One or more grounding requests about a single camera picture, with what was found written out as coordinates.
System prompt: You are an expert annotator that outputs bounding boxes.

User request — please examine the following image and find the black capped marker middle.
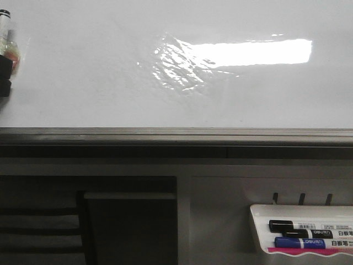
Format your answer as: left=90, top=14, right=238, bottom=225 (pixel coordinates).
left=282, top=229, right=352, bottom=239

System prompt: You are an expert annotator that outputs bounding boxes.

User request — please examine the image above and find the dark chair with slats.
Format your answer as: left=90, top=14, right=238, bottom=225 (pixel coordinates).
left=1, top=176, right=178, bottom=264

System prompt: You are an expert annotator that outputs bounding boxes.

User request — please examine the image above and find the blue capped whiteboard marker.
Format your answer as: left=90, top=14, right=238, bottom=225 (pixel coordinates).
left=274, top=237, right=352, bottom=250

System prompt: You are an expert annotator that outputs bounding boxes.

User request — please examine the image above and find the white plastic marker tray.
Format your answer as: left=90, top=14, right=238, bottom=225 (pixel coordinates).
left=250, top=204, right=352, bottom=264

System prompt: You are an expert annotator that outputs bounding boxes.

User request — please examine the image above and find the white whiteboard with metal frame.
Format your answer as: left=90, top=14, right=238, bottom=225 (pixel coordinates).
left=1, top=1, right=352, bottom=160

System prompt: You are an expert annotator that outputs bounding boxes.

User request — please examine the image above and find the white pegboard panel with hooks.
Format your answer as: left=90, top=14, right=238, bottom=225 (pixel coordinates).
left=178, top=165, right=352, bottom=264

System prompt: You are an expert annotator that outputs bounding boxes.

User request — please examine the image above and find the black capped marker top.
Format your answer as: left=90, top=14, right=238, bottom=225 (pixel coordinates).
left=269, top=220, right=352, bottom=232

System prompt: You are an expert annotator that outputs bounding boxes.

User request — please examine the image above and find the black capped marker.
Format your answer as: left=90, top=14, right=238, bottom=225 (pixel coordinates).
left=269, top=220, right=352, bottom=232
left=282, top=229, right=352, bottom=239

